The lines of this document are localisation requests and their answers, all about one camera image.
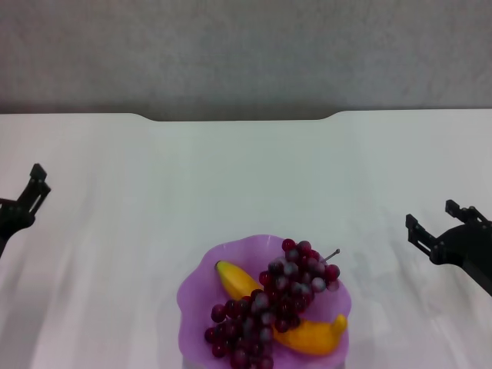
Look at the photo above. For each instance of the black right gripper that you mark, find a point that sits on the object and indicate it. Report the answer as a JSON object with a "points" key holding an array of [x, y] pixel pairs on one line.
{"points": [[469, 246]]}

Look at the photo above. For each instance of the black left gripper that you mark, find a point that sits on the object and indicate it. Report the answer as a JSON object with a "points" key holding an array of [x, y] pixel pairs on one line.
{"points": [[11, 223]]}

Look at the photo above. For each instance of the yellow toy banana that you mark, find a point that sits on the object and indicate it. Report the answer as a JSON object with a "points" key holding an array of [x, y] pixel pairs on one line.
{"points": [[319, 336]]}

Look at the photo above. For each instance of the dark red grape bunch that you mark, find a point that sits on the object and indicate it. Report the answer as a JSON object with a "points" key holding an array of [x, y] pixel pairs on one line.
{"points": [[269, 303]]}

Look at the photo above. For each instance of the purple wavy plastic plate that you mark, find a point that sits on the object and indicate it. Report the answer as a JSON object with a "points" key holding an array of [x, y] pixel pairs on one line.
{"points": [[200, 292]]}

